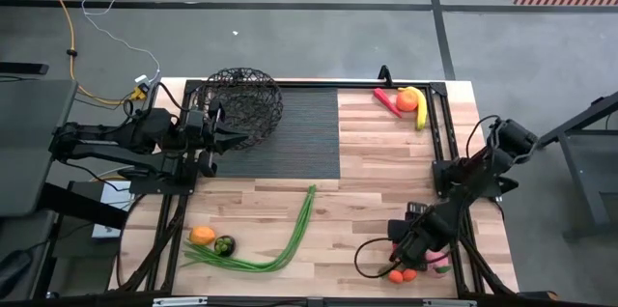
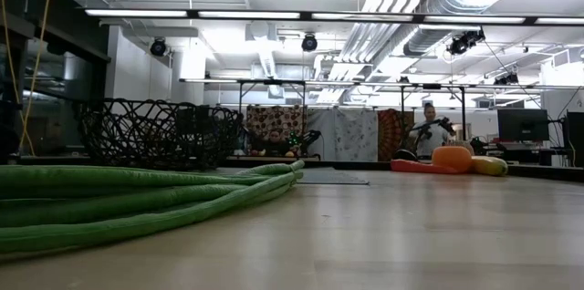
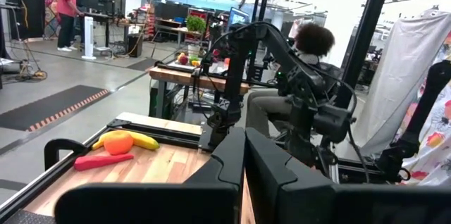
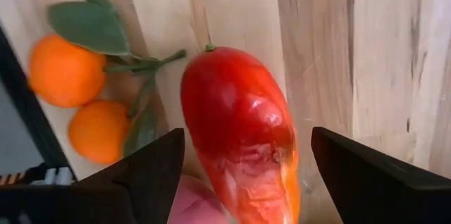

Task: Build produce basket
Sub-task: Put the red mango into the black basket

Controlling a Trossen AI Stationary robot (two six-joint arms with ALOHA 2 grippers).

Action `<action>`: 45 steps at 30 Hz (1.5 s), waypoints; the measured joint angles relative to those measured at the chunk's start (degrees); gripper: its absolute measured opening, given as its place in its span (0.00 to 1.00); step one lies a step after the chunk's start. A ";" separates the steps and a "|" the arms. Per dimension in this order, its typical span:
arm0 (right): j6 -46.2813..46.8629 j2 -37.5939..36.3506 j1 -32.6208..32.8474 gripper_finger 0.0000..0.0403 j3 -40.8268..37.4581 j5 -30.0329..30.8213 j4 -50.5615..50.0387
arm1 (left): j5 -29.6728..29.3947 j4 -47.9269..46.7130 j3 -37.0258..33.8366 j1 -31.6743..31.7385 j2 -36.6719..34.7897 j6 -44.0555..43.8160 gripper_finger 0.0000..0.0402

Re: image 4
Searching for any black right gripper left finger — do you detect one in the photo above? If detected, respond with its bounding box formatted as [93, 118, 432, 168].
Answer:
[112, 127, 186, 224]

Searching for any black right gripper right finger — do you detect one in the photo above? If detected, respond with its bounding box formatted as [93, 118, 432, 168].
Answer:
[311, 127, 451, 224]

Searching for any red orange mango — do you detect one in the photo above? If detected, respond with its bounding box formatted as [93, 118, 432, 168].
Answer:
[180, 43, 302, 224]

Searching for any leafy twig with two tangerines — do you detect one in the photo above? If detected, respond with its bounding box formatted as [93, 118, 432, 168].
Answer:
[27, 0, 187, 165]

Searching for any pink peach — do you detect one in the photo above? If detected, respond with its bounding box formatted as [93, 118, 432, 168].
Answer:
[167, 175, 233, 224]

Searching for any orange striped corner piece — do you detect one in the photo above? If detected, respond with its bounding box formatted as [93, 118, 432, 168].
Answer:
[0, 171, 26, 185]

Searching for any white metal bracket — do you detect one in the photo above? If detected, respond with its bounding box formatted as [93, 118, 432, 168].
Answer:
[30, 166, 75, 186]

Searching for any black table frame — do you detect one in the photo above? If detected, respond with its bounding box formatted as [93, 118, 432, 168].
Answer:
[0, 26, 77, 182]

